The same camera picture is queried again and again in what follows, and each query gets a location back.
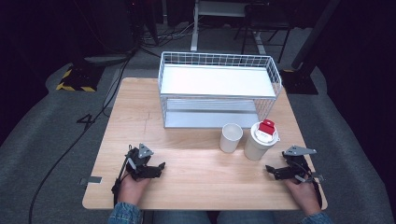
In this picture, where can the black yellow striped stand base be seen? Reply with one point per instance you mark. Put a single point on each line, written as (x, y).
(79, 79)

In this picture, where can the black pole stand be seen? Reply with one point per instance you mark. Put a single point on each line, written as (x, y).
(303, 77)

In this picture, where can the black chair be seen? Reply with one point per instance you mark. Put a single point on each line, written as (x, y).
(267, 21)

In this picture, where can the grey tape strip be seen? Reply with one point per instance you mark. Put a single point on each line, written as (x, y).
(320, 178)
(91, 179)

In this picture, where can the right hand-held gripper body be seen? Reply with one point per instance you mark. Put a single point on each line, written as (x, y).
(297, 161)

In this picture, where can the person's leg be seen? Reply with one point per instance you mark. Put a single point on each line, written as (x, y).
(182, 217)
(246, 217)

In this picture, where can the person's left leg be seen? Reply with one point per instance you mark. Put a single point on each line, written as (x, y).
(182, 217)

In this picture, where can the white paper cup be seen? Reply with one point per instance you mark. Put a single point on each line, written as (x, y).
(231, 138)

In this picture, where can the person's right hand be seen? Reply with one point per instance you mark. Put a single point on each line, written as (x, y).
(303, 194)

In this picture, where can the person's left hand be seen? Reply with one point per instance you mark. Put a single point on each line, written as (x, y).
(132, 189)

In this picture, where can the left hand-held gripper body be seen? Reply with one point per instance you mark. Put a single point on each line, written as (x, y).
(139, 161)

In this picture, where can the person's right leg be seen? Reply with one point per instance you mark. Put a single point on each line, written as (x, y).
(246, 217)

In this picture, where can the white desk frame leg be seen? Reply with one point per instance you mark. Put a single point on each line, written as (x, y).
(194, 28)

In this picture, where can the white cup with red lid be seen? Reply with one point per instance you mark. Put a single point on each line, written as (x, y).
(260, 144)

